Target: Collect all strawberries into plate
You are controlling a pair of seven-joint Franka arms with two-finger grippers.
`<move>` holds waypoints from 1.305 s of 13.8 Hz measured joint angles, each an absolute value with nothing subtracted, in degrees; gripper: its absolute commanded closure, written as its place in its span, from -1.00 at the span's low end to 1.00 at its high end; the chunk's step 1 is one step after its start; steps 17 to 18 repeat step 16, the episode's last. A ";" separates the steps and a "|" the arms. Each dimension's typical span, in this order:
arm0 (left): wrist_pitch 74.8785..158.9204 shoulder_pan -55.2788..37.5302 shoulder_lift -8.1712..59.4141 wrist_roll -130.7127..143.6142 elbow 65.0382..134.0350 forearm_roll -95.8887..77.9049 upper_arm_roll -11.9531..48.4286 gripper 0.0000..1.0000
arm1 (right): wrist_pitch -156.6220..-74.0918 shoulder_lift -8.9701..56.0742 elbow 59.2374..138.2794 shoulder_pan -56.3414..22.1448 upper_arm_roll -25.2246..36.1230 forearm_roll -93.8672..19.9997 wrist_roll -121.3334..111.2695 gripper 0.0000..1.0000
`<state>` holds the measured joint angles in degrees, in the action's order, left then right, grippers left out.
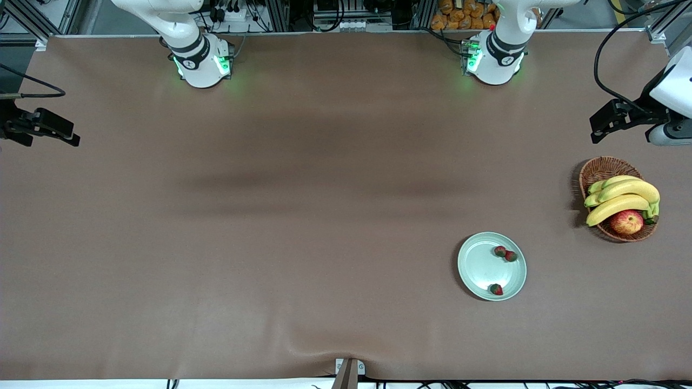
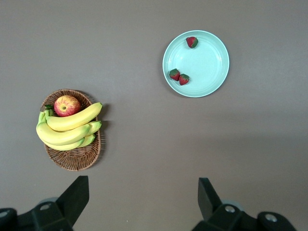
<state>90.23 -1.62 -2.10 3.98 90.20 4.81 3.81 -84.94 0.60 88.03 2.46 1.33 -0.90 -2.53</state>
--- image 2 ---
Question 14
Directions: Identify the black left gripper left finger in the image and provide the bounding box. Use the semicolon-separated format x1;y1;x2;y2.
0;176;90;231

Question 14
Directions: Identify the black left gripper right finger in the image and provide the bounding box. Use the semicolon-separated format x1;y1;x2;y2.
192;178;296;231

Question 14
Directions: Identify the red toy strawberry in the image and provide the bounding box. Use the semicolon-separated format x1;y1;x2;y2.
179;73;190;86
169;68;181;81
186;36;199;49

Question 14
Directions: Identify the light green round plate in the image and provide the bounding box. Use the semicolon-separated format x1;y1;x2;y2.
162;30;230;98

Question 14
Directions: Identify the brown wicker basket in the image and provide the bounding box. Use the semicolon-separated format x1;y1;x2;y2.
40;89;102;172

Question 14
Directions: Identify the yellow banana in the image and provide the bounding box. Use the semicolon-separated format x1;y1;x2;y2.
44;102;103;132
43;134;96;152
36;116;103;146

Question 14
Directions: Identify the red yellow apple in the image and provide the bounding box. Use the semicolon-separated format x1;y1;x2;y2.
53;95;81;117

